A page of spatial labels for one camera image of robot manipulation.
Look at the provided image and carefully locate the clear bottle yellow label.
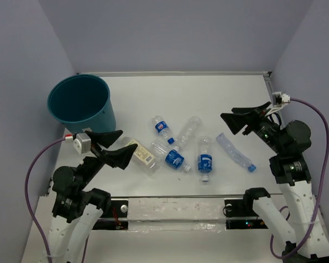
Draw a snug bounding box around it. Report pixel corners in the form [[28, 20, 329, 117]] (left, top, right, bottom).
[[121, 137, 161, 175]]

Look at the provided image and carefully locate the clear unlabelled plastic bottle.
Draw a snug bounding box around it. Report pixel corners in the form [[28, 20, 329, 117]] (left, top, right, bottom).
[[175, 116, 202, 150]]

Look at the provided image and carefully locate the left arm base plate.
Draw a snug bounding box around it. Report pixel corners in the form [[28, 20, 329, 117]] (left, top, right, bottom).
[[92, 198, 129, 231]]

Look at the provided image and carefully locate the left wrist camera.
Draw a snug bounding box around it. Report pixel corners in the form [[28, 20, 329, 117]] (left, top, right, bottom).
[[64, 133, 91, 155]]

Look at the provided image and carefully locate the teal plastic bin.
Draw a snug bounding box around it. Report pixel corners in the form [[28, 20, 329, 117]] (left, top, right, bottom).
[[47, 74, 116, 133]]

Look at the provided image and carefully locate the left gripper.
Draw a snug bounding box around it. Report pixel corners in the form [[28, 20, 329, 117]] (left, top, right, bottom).
[[77, 129, 138, 187]]

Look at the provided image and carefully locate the small Pepsi label bottle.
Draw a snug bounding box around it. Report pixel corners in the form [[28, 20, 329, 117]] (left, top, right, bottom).
[[152, 116, 175, 145]]

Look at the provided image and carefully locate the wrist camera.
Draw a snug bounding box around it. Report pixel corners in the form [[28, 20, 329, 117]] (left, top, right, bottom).
[[266, 92, 291, 116], [64, 133, 91, 155]]

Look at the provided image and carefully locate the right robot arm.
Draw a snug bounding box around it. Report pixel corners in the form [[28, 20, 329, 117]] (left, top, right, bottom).
[[220, 102, 329, 262]]

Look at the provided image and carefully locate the crushed clear bottle blue cap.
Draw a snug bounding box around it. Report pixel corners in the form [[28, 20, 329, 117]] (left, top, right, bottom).
[[216, 133, 256, 173]]

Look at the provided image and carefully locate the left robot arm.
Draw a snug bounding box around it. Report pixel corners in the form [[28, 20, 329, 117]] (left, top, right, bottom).
[[47, 130, 138, 262]]

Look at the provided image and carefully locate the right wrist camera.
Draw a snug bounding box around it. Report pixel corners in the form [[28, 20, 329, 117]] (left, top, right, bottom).
[[266, 92, 291, 116]]

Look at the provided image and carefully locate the upright-lying blue label bottle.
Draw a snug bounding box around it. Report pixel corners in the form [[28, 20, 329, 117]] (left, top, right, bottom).
[[197, 136, 214, 184]]

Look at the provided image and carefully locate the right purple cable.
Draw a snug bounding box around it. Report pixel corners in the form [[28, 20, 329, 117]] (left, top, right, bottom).
[[270, 98, 329, 259]]

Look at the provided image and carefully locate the clear bottle blue label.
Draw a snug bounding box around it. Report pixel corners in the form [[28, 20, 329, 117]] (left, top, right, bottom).
[[150, 139, 191, 173]]

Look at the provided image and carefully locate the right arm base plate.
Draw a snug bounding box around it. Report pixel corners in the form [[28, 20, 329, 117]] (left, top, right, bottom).
[[222, 199, 268, 230]]

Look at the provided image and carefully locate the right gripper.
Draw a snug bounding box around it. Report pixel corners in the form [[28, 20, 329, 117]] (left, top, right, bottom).
[[220, 100, 285, 153]]

